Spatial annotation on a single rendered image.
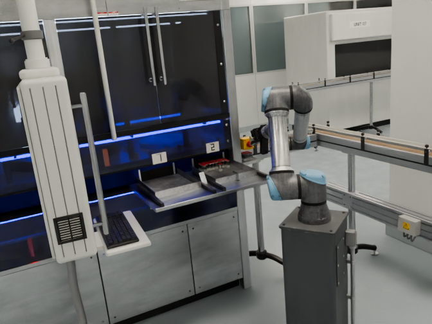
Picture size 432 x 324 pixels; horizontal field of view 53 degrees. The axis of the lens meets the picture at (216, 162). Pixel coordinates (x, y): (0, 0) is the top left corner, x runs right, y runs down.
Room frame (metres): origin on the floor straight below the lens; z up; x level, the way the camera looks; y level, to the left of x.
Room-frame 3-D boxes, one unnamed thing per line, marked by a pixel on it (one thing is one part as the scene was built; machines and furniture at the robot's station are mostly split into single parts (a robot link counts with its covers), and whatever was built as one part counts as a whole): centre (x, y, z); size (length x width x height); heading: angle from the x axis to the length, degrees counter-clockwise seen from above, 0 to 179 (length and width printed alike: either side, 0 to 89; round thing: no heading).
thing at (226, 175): (2.42, -0.04, 0.90); 0.34 x 0.26 x 0.04; 25
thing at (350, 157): (2.80, -0.92, 0.46); 0.09 x 0.09 x 0.77; 25
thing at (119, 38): (2.31, 0.50, 1.51); 0.47 x 0.01 x 0.59; 115
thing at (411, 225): (2.29, -1.08, 0.50); 0.12 x 0.05 x 0.09; 25
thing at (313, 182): (1.86, -0.42, 0.96); 0.13 x 0.12 x 0.14; 85
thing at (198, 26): (2.50, 0.09, 1.51); 0.43 x 0.01 x 0.59; 115
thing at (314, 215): (1.85, -0.43, 0.84); 0.15 x 0.15 x 0.10
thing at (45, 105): (1.86, 0.70, 1.19); 0.50 x 0.19 x 0.78; 21
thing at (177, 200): (2.31, 0.10, 0.87); 0.70 x 0.48 x 0.02; 115
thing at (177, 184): (2.30, 0.28, 0.90); 0.34 x 0.26 x 0.04; 25
